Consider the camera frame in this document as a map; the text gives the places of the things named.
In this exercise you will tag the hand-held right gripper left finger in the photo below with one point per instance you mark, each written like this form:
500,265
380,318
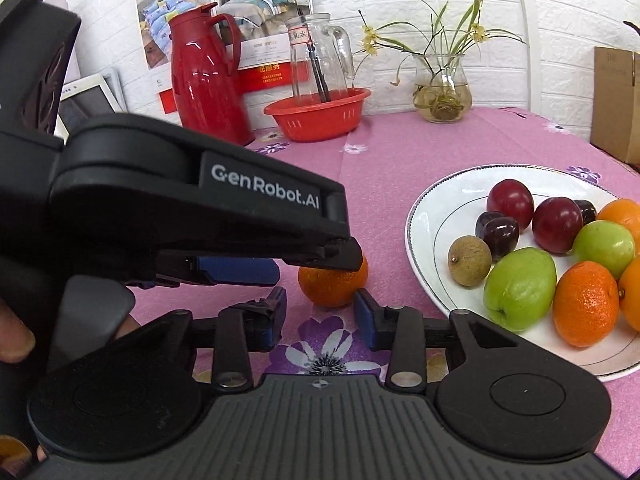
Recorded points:
277,320

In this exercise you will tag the white plate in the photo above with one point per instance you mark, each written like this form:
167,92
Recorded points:
450,200

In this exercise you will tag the smooth orange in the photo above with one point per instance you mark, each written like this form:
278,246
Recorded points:
632,292
622,215

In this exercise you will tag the white machine with screen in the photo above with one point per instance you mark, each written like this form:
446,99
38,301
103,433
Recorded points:
90,95

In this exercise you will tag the kiwi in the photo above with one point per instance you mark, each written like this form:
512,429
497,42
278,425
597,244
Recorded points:
469,261

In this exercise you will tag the glass pitcher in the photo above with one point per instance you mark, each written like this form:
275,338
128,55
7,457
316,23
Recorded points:
300,70

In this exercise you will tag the purple leaf plant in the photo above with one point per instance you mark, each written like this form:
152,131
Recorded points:
632,26

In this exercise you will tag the dark purple plum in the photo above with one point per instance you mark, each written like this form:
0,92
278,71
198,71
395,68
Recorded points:
586,211
497,235

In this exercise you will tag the red plum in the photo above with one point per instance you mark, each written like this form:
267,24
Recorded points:
510,205

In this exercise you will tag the person's left hand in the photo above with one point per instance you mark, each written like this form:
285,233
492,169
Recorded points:
15,340

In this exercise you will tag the glass vase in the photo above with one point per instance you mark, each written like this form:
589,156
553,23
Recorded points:
442,100

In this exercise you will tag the red plastic basin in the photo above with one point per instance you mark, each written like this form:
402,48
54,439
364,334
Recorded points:
320,120

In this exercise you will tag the cardboard box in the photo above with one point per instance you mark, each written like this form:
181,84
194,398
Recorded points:
617,110

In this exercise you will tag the dimpled mandarin orange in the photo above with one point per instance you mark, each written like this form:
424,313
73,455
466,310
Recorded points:
585,305

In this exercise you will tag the red thermos jug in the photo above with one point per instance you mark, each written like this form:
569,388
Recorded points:
205,85

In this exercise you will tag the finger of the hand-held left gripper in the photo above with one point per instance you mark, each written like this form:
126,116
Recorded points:
240,270
345,259

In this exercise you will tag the red apple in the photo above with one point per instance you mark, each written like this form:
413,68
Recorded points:
555,225

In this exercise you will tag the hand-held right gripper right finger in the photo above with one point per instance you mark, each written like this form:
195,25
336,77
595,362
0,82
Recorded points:
364,320

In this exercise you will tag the small green apple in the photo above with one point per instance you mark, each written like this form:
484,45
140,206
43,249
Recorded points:
602,249

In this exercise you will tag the large green apple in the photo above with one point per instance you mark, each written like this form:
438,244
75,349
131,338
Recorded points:
520,290

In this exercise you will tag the pink floral tablecloth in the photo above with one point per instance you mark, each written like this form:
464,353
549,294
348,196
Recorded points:
380,185

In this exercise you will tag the orange with green leaf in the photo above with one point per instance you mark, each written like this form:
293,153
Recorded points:
330,287

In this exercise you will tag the yellow flowering plant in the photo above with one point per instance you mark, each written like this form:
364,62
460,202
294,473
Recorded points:
477,32

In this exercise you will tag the black stirrer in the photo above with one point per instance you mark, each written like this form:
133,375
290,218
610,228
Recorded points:
320,82

